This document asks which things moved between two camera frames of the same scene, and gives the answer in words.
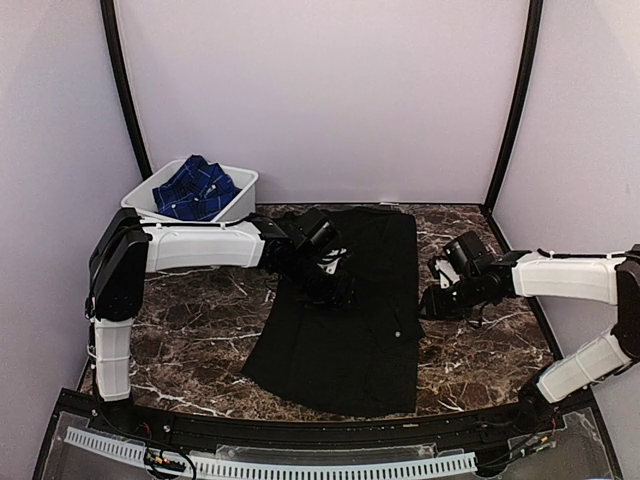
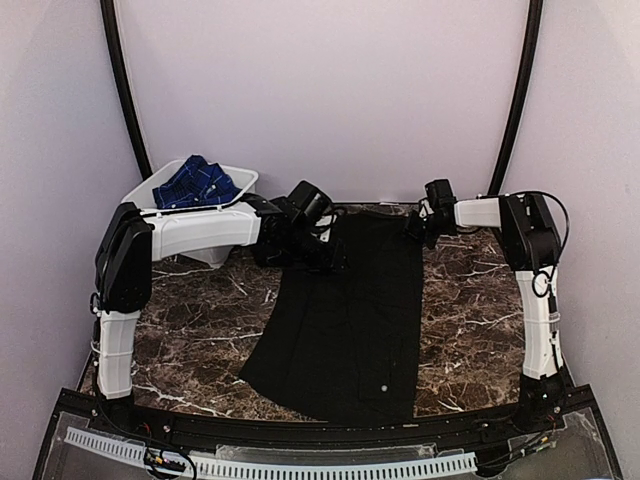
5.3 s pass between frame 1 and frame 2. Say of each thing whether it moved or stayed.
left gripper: moved
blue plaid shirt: stayed
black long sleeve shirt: stayed
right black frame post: stayed
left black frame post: stayed
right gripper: moved
